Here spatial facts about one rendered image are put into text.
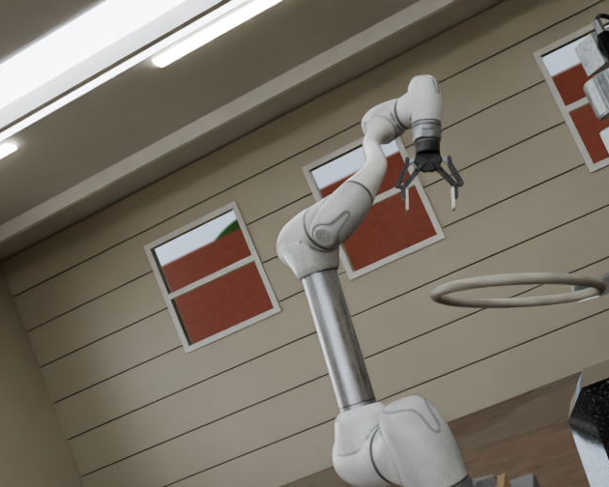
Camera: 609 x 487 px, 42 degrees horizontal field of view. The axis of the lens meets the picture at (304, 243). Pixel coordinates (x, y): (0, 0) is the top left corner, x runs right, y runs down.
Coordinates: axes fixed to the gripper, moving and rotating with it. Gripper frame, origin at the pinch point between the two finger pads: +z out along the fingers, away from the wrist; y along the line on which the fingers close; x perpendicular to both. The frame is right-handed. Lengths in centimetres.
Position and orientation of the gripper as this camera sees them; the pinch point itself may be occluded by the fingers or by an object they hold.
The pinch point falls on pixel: (430, 207)
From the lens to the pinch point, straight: 236.9
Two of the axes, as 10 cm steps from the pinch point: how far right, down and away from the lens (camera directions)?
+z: 0.1, 9.8, -2.1
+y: 10.0, -0.3, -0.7
